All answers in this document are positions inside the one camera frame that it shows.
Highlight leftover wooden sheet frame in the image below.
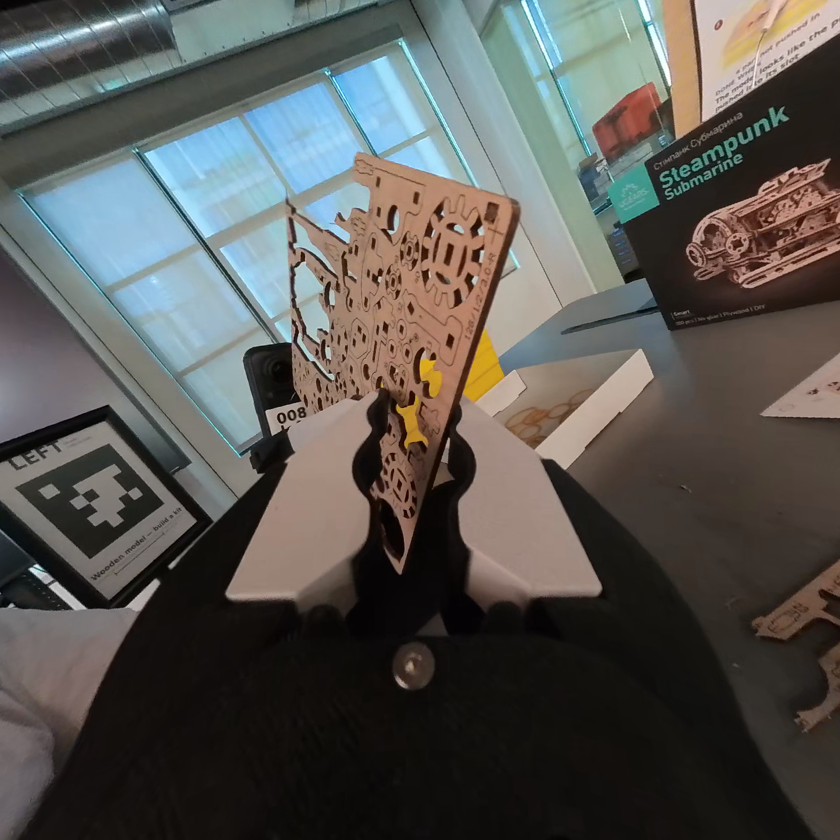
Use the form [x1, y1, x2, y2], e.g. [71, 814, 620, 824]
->
[751, 566, 840, 643]
[793, 653, 840, 734]

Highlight black model kit box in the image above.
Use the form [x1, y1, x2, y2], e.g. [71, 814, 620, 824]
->
[607, 41, 840, 333]

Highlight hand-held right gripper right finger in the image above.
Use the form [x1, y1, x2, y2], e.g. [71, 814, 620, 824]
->
[448, 400, 602, 613]

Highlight orange machine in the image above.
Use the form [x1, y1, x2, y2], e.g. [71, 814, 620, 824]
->
[592, 82, 675, 163]

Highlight white cloth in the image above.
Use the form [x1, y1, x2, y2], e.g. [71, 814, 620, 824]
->
[0, 607, 140, 791]

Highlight large paned window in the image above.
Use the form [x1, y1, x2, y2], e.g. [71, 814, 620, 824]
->
[0, 26, 521, 455]

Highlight laser-cut wooden parts sheet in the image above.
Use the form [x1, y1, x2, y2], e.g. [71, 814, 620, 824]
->
[287, 152, 520, 576]

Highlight white paper sheet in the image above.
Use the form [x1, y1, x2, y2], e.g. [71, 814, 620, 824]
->
[760, 354, 840, 420]

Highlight silver air duct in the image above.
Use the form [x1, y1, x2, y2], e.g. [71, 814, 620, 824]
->
[0, 0, 193, 101]

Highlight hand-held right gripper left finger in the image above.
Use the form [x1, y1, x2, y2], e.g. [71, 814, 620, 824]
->
[226, 390, 396, 615]

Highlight narrow paned window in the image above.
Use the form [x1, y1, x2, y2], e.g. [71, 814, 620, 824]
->
[482, 0, 672, 211]

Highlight framed marker sign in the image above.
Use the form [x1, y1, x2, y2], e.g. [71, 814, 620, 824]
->
[0, 406, 213, 609]

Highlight printed instruction poster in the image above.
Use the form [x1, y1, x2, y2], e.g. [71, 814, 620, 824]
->
[661, 0, 840, 140]

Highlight yellow plastic bin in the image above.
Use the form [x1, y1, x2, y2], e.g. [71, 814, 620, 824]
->
[406, 328, 506, 448]

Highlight open white cardboard box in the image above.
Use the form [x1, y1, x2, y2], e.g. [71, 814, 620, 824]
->
[491, 348, 655, 469]

